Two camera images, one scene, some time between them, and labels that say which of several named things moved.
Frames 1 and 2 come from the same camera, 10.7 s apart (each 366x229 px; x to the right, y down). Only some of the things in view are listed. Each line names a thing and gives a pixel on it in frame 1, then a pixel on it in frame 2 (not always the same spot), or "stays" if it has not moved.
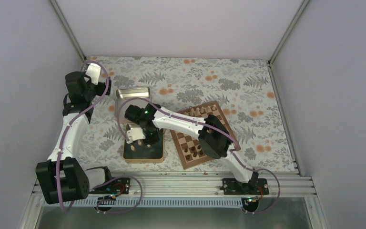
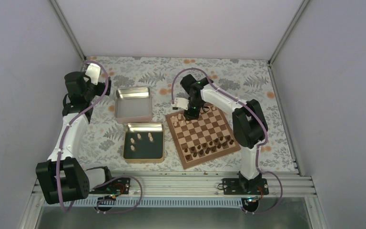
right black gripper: x=155 y=139 -> x=194 y=115
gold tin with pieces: x=139 y=152 stays
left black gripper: x=101 y=90 stays
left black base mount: x=121 y=185 stays
